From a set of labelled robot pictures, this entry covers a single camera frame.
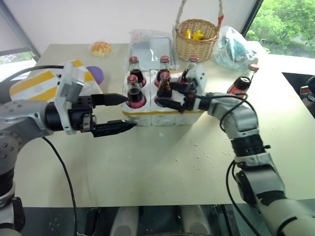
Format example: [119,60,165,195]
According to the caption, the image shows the small snack bowl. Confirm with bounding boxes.
[90,41,113,58]

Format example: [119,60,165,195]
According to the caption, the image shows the white foam crate yellow tape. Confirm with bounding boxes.
[121,68,205,127]

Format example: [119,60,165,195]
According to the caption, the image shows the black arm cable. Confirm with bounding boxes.
[225,159,247,236]
[41,136,78,236]

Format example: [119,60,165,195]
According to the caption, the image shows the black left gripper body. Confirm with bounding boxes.
[68,95,97,134]

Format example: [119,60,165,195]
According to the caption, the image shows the black object with red label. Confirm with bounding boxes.
[281,72,315,109]

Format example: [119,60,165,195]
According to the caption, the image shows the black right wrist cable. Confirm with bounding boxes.
[195,94,250,131]

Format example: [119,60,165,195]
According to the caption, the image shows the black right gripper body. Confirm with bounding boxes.
[182,84,200,112]

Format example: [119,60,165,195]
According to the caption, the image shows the wicker basket with handle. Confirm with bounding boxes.
[172,0,225,62]

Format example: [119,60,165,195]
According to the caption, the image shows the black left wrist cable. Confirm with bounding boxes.
[0,64,67,84]

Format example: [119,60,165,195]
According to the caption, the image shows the purple round object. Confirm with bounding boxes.
[87,65,105,86]

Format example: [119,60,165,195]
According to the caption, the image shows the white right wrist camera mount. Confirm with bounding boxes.
[185,64,206,96]

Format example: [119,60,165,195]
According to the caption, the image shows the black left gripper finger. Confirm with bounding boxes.
[92,93,129,107]
[91,119,137,138]

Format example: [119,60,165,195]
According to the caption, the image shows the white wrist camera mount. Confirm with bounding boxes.
[185,64,206,96]
[53,61,86,136]

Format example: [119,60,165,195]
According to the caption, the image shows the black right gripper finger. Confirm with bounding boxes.
[155,96,186,114]
[169,82,195,95]

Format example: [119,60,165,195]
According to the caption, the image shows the glass cola bottle red cap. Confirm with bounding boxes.
[177,55,199,85]
[154,56,171,87]
[128,56,147,87]
[225,63,259,96]
[154,71,173,107]
[126,74,147,109]

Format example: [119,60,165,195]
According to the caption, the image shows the clear bag with teal items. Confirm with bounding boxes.
[212,25,259,72]

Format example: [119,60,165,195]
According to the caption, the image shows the white box yellow tape stripes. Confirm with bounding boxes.
[9,59,104,103]

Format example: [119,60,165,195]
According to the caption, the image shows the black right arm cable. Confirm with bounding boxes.
[225,159,247,236]

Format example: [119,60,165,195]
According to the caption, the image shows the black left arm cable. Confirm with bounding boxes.
[41,136,78,236]

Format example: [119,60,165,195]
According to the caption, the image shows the clear plastic packaging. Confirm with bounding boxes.
[128,29,178,71]

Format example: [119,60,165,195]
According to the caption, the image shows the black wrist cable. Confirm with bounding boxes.
[195,94,250,131]
[0,64,67,84]

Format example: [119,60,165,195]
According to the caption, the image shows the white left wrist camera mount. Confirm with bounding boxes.
[53,61,86,136]

